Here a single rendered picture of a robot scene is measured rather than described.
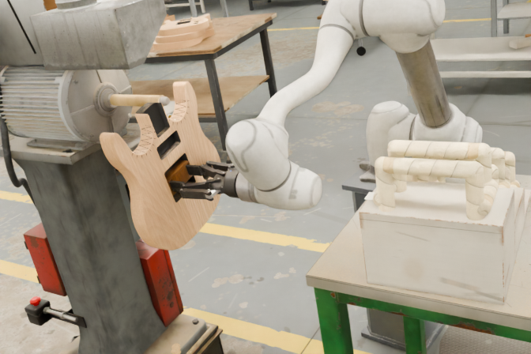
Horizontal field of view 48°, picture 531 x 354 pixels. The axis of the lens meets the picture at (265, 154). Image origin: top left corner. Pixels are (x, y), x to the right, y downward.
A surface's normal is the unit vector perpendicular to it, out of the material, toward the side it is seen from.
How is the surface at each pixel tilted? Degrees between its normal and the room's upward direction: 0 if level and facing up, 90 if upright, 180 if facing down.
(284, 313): 0
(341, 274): 0
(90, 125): 94
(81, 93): 86
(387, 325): 90
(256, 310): 0
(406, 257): 90
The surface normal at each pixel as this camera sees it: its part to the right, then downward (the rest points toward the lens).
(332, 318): -0.51, 0.40
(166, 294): 0.85, 0.07
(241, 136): -0.48, -0.39
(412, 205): -0.16, -0.91
